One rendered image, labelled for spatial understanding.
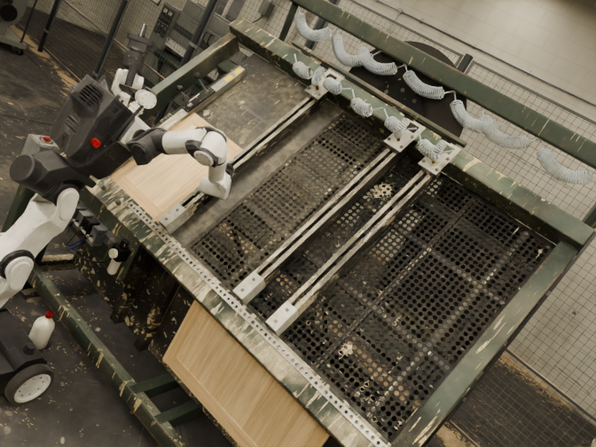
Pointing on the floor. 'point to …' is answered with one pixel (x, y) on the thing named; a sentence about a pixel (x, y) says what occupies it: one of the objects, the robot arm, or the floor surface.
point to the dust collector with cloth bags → (10, 10)
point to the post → (18, 207)
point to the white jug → (42, 330)
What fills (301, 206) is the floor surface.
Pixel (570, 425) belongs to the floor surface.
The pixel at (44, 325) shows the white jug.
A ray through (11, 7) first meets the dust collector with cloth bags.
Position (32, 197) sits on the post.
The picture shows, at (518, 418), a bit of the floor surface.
